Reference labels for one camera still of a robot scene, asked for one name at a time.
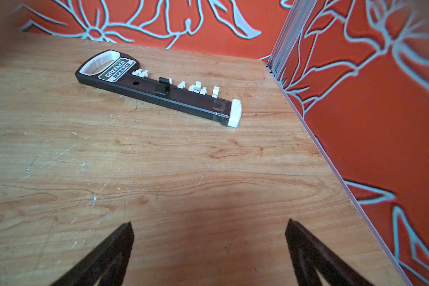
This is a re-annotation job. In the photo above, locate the dark brown bit holder case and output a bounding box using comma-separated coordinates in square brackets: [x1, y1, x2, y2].
[75, 50, 242, 128]

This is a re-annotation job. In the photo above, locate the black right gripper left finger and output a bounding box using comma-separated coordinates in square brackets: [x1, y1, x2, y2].
[53, 222, 134, 286]

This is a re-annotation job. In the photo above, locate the aluminium corner frame post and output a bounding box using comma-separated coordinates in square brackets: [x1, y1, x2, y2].
[266, 0, 317, 78]

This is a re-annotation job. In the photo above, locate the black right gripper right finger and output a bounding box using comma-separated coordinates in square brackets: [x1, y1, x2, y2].
[285, 219, 372, 286]

